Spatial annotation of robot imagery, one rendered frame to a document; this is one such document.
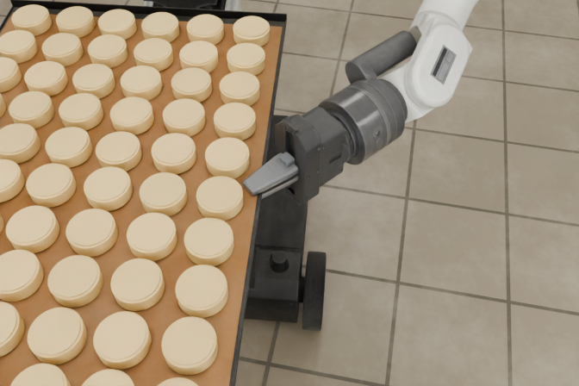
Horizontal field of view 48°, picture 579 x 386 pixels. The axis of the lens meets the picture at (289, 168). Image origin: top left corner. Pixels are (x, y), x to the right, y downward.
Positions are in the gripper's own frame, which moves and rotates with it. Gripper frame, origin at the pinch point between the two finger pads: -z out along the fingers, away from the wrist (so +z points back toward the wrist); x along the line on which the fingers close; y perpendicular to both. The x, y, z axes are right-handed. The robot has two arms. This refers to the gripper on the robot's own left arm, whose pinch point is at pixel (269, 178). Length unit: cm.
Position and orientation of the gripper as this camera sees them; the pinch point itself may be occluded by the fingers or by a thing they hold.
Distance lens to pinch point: 73.0
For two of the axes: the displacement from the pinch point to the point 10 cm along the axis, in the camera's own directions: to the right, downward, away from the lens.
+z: 7.7, -4.9, 4.1
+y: 6.4, 5.9, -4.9
